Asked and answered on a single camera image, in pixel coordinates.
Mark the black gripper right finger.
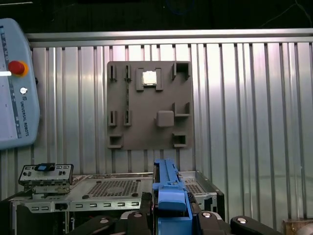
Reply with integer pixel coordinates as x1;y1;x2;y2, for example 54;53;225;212
187;192;284;235

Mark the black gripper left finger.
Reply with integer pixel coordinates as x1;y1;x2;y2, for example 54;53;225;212
72;192;157;235

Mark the pale blue teach pendant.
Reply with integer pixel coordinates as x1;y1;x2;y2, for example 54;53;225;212
0;18;41;150

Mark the black PC case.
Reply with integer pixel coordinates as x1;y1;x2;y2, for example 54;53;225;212
0;170;225;235

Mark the silver CPU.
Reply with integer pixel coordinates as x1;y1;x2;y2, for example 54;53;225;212
142;70;157;86

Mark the grey parts rack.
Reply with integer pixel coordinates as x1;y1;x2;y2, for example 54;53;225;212
107;60;194;150

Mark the hard disk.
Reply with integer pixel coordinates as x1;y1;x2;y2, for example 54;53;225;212
152;158;198;235

